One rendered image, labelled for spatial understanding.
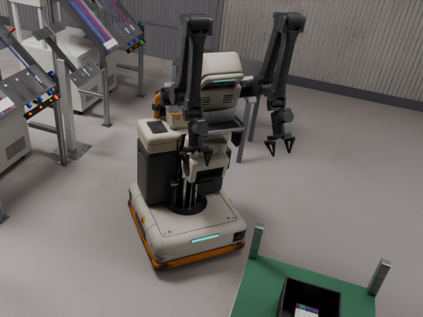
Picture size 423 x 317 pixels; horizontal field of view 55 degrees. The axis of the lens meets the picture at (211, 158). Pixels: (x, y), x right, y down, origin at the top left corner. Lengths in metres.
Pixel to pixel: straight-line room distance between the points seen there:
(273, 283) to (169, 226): 1.22
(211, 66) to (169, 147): 0.68
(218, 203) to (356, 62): 3.11
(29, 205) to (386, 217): 2.70
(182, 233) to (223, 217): 0.30
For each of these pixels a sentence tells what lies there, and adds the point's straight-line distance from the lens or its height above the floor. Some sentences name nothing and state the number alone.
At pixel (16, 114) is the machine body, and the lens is 3.47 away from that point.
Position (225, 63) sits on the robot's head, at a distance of 1.98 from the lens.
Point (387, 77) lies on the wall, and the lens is 5.42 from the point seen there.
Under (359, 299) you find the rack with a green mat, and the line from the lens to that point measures 1.53.
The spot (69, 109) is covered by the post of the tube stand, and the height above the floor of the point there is 0.41.
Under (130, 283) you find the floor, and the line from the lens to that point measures 2.64.
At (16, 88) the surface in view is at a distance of 3.05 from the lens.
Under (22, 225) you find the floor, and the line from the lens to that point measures 3.09.
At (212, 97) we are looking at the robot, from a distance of 2.05.
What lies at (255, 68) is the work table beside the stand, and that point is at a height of 0.80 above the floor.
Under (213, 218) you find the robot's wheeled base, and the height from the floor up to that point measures 0.28.
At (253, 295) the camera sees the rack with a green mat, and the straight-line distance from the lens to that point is 1.42.
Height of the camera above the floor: 2.06
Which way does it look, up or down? 34 degrees down
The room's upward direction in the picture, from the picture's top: 7 degrees clockwise
